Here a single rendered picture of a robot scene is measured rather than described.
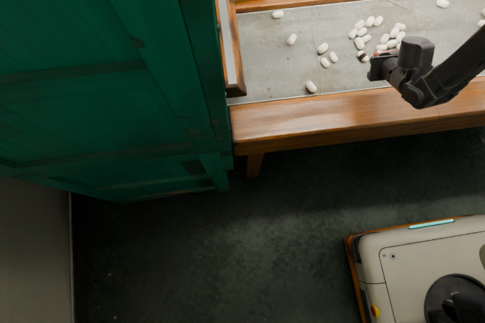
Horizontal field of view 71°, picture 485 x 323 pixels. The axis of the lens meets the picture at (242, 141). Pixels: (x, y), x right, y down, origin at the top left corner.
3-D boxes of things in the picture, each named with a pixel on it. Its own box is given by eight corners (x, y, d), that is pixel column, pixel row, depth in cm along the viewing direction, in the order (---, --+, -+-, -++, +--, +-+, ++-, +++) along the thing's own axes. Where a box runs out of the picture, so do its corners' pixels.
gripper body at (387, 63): (369, 55, 86) (382, 65, 80) (408, 50, 87) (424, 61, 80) (366, 78, 90) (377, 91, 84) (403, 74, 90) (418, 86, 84)
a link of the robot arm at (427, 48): (416, 108, 73) (448, 100, 75) (430, 56, 66) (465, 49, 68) (379, 86, 82) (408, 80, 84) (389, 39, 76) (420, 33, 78)
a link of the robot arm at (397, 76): (398, 99, 79) (421, 96, 79) (404, 71, 75) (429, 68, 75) (385, 86, 84) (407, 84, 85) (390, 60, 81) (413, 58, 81)
